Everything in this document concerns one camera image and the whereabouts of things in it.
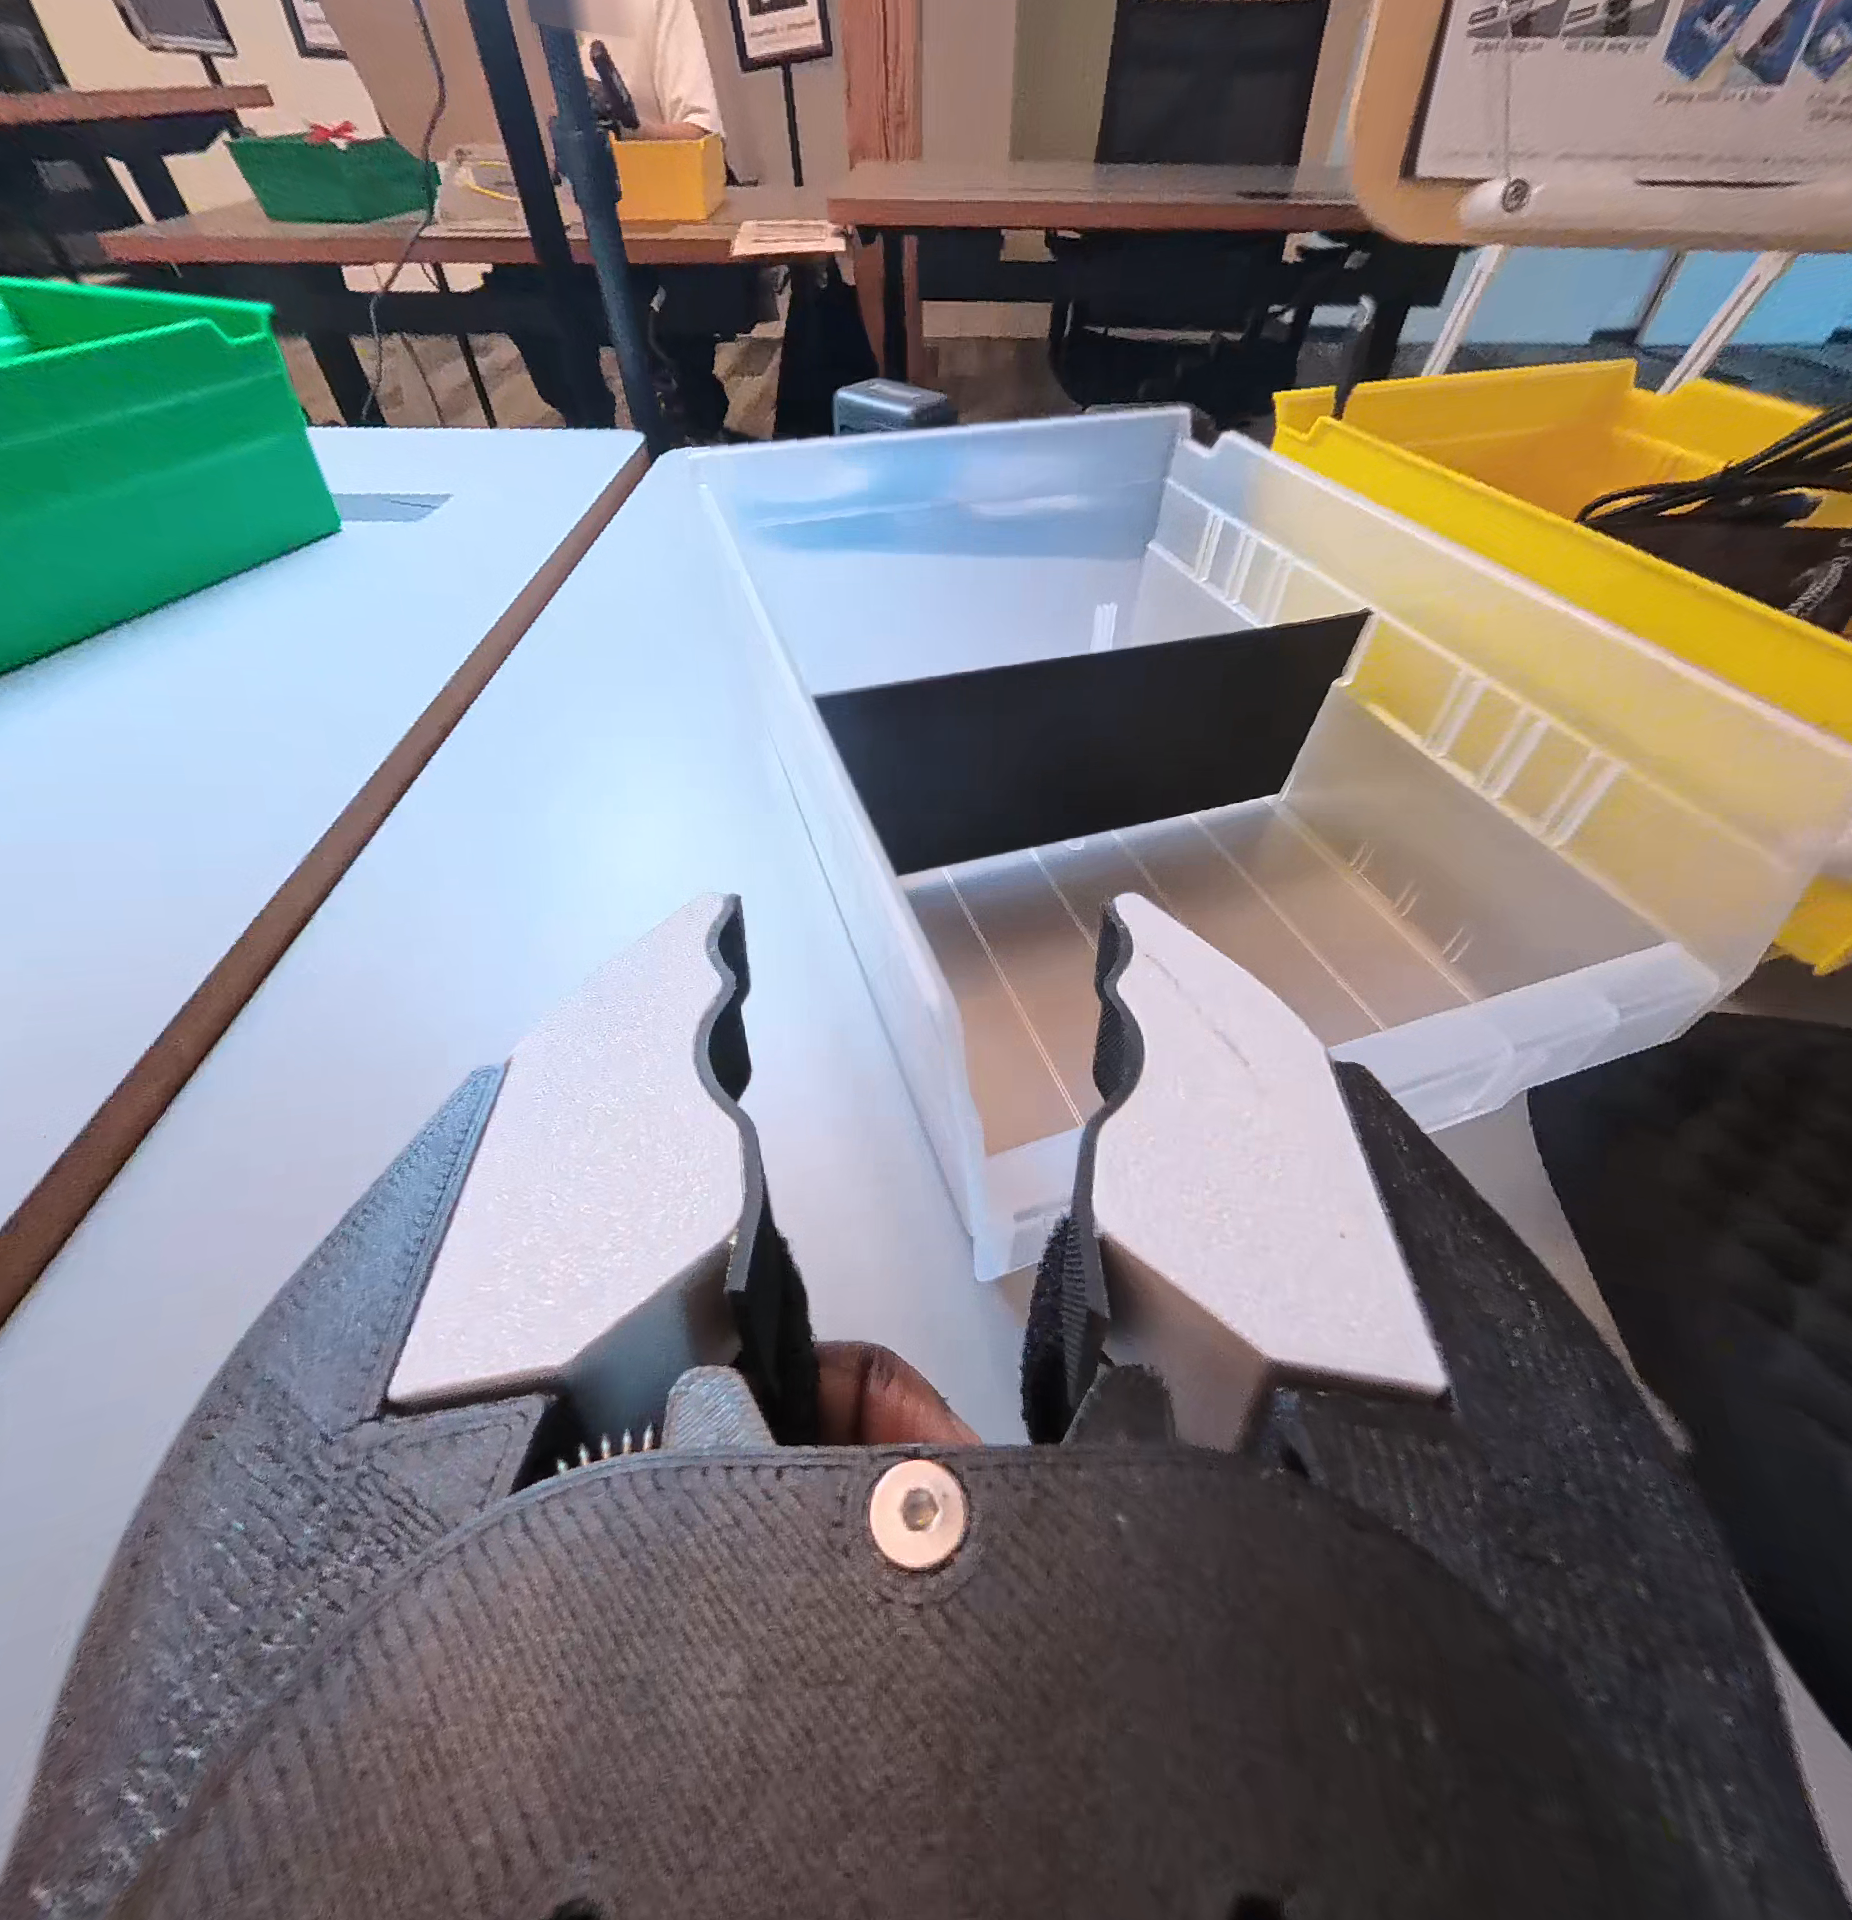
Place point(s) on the grey power box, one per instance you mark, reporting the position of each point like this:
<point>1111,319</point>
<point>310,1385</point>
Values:
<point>894,411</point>

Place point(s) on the black framed sign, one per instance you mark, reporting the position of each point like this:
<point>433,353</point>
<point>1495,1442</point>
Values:
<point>782,22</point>

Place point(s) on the clear plastic bin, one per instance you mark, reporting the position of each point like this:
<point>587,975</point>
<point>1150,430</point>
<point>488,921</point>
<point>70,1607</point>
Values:
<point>1316,960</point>

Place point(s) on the black office chair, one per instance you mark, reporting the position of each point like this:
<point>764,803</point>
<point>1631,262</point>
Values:
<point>1211,90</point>

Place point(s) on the wooden document stand board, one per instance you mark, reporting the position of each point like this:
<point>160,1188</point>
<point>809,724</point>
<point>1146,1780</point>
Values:
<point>1383,151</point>

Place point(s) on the small yellow box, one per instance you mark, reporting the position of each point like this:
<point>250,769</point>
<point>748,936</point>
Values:
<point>668,178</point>

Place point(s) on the white metal stand base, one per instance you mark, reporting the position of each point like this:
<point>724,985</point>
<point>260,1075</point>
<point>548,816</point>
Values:
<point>1713,315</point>

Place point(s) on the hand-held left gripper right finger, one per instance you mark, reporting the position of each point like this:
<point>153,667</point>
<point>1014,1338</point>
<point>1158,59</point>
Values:
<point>1241,1184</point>

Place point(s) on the black USB hub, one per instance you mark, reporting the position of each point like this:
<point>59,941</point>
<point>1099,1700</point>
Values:
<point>1750,577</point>

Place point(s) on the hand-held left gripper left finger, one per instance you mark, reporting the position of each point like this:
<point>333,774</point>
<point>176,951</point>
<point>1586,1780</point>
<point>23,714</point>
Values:
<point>581,1184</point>

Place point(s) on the black foam pad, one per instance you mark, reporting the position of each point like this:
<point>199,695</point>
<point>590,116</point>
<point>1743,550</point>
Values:
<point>1735,1275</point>

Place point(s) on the wooden desk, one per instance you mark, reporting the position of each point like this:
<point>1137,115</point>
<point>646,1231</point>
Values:
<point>264,241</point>
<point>1091,194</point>

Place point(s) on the large green plastic bin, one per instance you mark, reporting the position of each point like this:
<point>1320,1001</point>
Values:
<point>116,493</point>

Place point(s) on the yellow plastic bin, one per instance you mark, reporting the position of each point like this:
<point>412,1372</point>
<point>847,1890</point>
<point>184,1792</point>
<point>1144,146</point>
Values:
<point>1525,434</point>

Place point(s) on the person's left hand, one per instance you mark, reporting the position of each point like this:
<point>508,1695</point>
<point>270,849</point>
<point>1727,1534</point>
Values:
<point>889,1403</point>

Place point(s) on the black light stand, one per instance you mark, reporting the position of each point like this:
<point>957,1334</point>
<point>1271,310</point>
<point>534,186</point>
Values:
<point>621,300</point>

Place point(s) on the black bin divider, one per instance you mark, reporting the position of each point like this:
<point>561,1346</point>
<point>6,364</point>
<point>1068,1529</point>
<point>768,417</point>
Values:
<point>1077,734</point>

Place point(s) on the small green bin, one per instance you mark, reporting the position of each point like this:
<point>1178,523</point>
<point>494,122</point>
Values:
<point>326,188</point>

